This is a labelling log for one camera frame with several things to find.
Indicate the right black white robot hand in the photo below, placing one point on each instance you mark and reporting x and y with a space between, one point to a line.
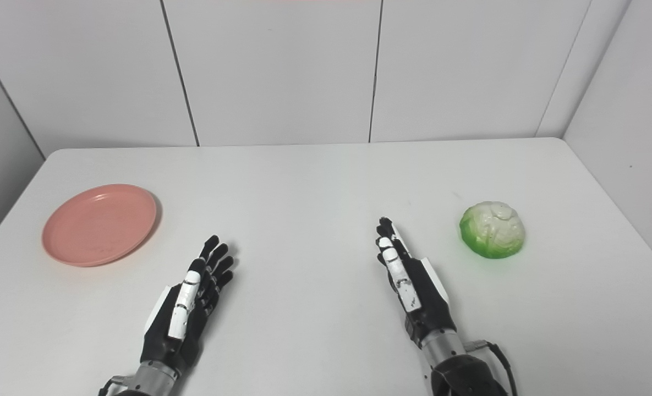
422 297

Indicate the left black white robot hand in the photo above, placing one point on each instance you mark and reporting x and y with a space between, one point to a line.
191 308

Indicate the green white toy cabbage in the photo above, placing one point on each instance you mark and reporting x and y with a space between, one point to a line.
492 230

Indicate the pink round plate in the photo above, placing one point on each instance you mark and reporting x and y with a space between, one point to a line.
99 224

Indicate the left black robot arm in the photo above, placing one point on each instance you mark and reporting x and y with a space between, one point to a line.
149 380

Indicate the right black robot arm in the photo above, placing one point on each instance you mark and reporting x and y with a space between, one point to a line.
460 368

